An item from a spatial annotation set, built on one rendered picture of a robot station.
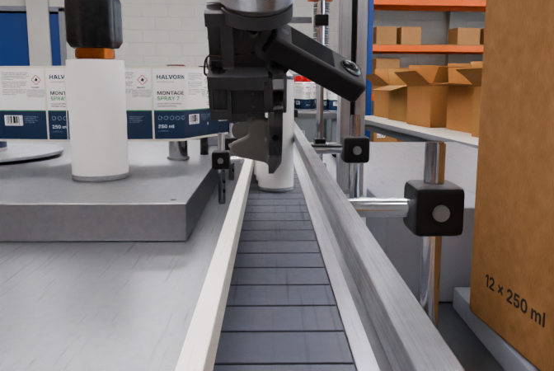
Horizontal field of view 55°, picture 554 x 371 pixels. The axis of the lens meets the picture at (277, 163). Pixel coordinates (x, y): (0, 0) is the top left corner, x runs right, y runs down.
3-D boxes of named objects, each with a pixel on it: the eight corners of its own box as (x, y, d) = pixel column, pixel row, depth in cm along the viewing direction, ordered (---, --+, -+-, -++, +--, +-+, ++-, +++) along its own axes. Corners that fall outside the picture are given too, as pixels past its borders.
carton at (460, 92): (420, 129, 307) (423, 63, 302) (506, 128, 314) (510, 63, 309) (457, 136, 263) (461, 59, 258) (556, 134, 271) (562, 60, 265)
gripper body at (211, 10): (216, 90, 63) (208, -12, 55) (289, 90, 63) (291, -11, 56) (210, 127, 57) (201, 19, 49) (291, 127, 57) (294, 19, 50)
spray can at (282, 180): (260, 185, 80) (259, 44, 77) (294, 185, 80) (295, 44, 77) (255, 192, 75) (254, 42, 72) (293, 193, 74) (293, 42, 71)
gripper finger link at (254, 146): (232, 171, 66) (228, 107, 60) (280, 171, 66) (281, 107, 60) (231, 188, 63) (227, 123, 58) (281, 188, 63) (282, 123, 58)
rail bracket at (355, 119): (303, 249, 65) (304, 113, 63) (363, 249, 65) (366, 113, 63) (305, 257, 62) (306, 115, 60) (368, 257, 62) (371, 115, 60)
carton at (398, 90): (368, 119, 393) (369, 68, 388) (424, 118, 402) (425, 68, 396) (393, 123, 349) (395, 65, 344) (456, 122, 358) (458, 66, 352)
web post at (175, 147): (169, 157, 111) (166, 65, 108) (191, 157, 111) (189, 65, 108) (164, 160, 107) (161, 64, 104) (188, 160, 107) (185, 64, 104)
